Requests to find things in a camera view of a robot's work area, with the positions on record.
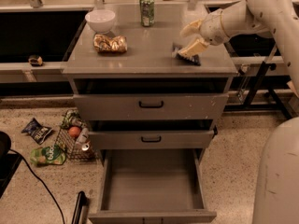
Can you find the grey drawer cabinet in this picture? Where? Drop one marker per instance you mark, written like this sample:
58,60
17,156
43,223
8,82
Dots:
147,67

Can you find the orange fruit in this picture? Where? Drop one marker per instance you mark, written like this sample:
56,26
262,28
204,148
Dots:
74,131

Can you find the green snack bag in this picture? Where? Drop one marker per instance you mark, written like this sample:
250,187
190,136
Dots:
52,155

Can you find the grey top drawer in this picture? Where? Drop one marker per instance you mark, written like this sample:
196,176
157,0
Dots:
150,106

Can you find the brown snack bag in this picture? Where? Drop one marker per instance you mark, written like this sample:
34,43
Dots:
106,44

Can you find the black stand table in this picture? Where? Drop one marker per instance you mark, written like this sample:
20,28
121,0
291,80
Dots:
261,75

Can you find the black device on floor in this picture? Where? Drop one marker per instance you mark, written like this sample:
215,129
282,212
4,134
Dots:
9,162

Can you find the black folded object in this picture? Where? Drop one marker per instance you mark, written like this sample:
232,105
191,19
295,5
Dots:
81,209

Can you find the white bowl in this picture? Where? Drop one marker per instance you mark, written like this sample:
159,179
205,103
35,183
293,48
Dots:
101,20

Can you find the soda can in basket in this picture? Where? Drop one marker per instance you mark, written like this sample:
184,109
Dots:
87,149

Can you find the blue chip bag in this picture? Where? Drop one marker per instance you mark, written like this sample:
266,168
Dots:
37,131

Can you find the grey drawer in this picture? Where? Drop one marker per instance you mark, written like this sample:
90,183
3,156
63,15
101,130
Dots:
152,186
150,139
150,106

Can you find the dark blueberry rxbar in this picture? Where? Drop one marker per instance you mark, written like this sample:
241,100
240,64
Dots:
195,60

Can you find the tape measure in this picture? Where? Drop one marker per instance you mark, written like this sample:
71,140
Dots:
35,60

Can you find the green soda can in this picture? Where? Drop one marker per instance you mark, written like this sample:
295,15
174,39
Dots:
147,12

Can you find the grey bottom drawer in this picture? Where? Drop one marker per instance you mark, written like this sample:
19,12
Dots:
152,186

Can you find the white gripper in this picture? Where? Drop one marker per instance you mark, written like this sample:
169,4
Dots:
211,29

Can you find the grey middle drawer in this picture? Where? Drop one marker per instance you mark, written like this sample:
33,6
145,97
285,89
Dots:
150,139

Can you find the wire basket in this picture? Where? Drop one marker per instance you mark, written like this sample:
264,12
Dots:
72,146

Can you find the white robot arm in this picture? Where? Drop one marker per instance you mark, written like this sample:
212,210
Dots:
277,190

